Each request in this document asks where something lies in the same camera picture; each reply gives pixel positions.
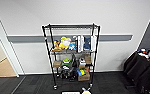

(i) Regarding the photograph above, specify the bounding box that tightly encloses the pale basket with dark spots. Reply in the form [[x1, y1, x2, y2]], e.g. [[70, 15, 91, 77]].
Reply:
[[60, 86, 94, 94]]

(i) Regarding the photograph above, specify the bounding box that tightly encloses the small blue plush toy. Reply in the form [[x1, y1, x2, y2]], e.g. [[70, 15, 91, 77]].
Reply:
[[69, 42, 78, 51]]

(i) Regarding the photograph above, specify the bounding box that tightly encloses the white box with black edge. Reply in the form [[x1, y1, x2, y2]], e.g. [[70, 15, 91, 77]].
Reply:
[[76, 34, 82, 54]]

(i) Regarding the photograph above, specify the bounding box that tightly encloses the slim white box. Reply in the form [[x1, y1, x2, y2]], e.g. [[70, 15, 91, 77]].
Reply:
[[80, 34, 86, 53]]

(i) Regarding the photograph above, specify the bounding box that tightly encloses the yellow white plush duck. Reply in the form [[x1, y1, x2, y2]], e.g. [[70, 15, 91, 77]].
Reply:
[[58, 36, 72, 51]]

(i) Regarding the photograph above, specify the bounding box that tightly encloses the dark blue bag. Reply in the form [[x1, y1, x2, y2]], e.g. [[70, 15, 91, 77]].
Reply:
[[83, 35, 92, 52]]

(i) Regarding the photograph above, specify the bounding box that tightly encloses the black upright bag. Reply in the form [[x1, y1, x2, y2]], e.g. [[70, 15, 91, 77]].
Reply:
[[71, 53, 78, 68]]

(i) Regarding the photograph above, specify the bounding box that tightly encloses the small white printed box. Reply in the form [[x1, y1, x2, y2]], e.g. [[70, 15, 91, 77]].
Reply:
[[78, 57, 87, 66]]

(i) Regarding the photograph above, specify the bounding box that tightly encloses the green round toy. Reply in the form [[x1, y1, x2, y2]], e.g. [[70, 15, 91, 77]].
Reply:
[[62, 57, 73, 67]]

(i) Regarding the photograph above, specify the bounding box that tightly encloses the tall brown cardboard box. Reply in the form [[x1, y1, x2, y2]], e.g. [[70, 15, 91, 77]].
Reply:
[[83, 54, 92, 65]]

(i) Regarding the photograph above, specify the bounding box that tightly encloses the brown orange plush toy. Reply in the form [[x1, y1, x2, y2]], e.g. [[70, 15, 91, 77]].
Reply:
[[52, 39, 63, 53]]

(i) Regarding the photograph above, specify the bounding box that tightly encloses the tall wide white box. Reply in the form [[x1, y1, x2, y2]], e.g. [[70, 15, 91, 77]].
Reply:
[[90, 34, 98, 52]]

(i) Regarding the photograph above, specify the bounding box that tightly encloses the small flat cardboard box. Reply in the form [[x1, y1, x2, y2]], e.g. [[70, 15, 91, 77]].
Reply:
[[52, 60, 63, 68]]

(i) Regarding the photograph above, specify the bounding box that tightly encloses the blue yellow toy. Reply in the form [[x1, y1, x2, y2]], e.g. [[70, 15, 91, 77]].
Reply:
[[76, 67, 87, 77]]

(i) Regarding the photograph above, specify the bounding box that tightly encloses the low brown cardboard box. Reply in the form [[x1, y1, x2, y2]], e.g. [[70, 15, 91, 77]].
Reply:
[[77, 71, 91, 82]]

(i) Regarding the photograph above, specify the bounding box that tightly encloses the fashion magazine with face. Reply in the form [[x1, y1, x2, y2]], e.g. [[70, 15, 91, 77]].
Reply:
[[61, 90, 82, 94]]

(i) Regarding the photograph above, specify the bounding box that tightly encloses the black office chair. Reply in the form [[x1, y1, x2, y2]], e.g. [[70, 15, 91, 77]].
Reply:
[[123, 50, 150, 94]]

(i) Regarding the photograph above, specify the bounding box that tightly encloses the black wire shelf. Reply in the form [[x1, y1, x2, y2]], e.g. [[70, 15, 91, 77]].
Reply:
[[41, 23, 101, 90]]

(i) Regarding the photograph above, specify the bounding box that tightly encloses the long grey wall band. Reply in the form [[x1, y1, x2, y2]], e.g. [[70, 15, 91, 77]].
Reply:
[[6, 33, 134, 43]]

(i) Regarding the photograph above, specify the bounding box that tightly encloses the white door frame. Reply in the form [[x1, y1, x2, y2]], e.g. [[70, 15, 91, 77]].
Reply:
[[0, 0, 26, 78]]

